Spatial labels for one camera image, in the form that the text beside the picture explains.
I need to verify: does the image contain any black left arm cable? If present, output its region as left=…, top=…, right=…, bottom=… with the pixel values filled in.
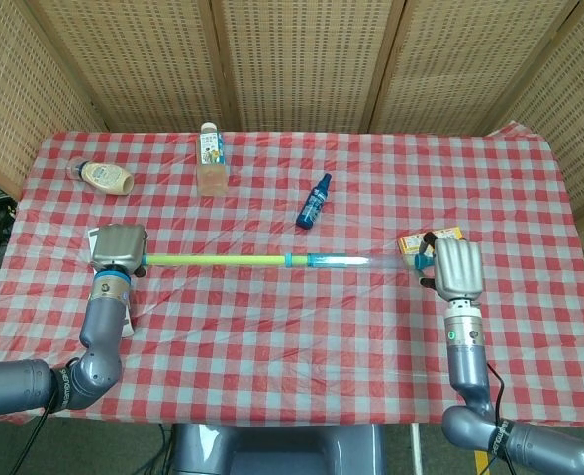
left=11, top=359, right=78, bottom=475

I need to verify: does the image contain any white folding stand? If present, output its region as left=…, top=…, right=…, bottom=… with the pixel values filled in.
left=85, top=228, right=137, bottom=339

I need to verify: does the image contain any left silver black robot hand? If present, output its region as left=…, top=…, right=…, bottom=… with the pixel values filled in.
left=89, top=223, right=149, bottom=279

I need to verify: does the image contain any yellow cardboard box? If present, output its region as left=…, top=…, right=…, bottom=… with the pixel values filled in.
left=396, top=227, right=465, bottom=259

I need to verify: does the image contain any bamboo folding screen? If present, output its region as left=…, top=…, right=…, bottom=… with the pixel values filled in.
left=0, top=0, right=584, bottom=318

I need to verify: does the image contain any green blue water squirter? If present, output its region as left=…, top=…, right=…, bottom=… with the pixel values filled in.
left=140, top=246, right=436, bottom=273

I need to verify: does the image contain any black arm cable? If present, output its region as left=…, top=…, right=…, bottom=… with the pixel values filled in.
left=11, top=359, right=78, bottom=475
left=483, top=362, right=510, bottom=475

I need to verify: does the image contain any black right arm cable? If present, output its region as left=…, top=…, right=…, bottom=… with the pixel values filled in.
left=483, top=362, right=510, bottom=475

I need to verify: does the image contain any red white checkered tablecloth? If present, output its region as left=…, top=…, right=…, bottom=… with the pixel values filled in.
left=0, top=120, right=584, bottom=429

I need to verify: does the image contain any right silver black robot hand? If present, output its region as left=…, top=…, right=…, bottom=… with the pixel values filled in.
left=412, top=231, right=486, bottom=304

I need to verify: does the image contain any clear drink bottle printed label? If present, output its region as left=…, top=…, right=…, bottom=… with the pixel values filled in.
left=194, top=122, right=230, bottom=198

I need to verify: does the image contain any grey blue robot torso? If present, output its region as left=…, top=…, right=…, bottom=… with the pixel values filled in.
left=171, top=422, right=388, bottom=475

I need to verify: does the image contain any beige mayonnaise squeeze bottle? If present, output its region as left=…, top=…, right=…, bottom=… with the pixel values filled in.
left=65, top=157, right=137, bottom=196

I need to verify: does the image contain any dark blue spray bottle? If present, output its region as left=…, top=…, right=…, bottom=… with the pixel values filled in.
left=294, top=172, right=335, bottom=231

